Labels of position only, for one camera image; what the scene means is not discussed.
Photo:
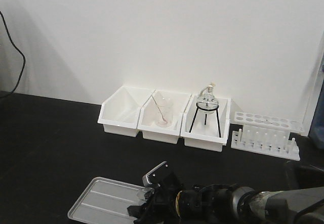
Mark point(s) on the white bin right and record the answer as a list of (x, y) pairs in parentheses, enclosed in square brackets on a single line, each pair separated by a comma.
[(206, 136)]

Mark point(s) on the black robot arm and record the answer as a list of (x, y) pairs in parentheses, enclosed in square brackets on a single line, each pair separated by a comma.
[(226, 203)]

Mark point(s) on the glass beaker in bin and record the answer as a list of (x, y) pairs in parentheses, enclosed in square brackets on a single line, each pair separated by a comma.
[(166, 106)]

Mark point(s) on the silver metal tray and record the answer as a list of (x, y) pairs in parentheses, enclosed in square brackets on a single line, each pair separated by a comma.
[(106, 201)]

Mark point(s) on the white bin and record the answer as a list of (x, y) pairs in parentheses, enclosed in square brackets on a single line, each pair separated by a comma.
[(206, 136), (151, 130), (119, 114)]

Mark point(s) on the white test tube rack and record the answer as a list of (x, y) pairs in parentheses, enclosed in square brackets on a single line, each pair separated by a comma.
[(267, 135)]

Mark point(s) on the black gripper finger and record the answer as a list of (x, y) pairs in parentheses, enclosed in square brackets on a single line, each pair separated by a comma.
[(142, 213)]

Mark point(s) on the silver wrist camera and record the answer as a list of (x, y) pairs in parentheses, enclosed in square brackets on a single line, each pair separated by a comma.
[(155, 175)]

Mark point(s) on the glass stirring rod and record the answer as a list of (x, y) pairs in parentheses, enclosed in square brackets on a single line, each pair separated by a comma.
[(162, 116)]

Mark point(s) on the white bin middle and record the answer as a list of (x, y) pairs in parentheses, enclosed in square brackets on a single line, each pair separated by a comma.
[(151, 130)]

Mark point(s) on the round glass flask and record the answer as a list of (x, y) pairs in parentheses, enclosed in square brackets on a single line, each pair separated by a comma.
[(206, 100)]

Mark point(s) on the black tripod stand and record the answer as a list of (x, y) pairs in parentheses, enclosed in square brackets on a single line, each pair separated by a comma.
[(206, 115)]

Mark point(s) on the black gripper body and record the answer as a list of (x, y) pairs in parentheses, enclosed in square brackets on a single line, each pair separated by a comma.
[(163, 200)]

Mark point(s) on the white bin left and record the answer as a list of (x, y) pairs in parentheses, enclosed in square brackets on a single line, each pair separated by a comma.
[(119, 114)]

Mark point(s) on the clear glass beaker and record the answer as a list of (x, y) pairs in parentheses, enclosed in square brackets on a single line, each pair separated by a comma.
[(144, 194)]

